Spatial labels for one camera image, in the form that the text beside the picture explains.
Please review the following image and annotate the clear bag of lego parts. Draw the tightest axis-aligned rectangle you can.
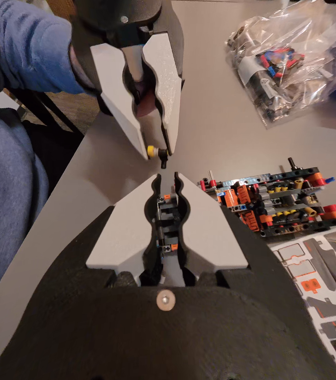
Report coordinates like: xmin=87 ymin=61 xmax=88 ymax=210
xmin=225 ymin=0 xmax=336 ymax=130

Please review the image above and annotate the black and orange lego chassis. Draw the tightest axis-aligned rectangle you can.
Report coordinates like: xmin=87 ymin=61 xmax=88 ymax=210
xmin=197 ymin=157 xmax=336 ymax=238

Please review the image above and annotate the grey and black lego subassembly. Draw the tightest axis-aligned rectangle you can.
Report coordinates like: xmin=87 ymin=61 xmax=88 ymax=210
xmin=155 ymin=190 xmax=181 ymax=259

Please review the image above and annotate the person's left forearm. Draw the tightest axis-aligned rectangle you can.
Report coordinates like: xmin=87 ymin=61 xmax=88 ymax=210
xmin=0 ymin=0 xmax=89 ymax=96

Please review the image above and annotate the lego sticker sheet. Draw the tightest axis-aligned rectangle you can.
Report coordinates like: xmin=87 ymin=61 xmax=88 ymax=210
xmin=267 ymin=224 xmax=336 ymax=375

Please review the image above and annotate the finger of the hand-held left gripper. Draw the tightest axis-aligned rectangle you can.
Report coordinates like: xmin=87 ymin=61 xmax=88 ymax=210
xmin=89 ymin=43 xmax=150 ymax=161
xmin=142 ymin=32 xmax=183 ymax=157

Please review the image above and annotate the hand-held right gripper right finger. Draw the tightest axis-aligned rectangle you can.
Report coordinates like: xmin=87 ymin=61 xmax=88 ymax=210
xmin=173 ymin=171 xmax=249 ymax=287

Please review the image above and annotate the person's left hand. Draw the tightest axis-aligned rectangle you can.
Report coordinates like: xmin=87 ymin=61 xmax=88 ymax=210
xmin=135 ymin=81 xmax=161 ymax=118

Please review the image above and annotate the small yellow and black lego piece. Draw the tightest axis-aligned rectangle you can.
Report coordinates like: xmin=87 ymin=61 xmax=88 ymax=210
xmin=147 ymin=144 xmax=169 ymax=170

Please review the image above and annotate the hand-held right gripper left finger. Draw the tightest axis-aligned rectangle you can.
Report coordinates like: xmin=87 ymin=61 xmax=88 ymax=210
xmin=86 ymin=174 xmax=163 ymax=287

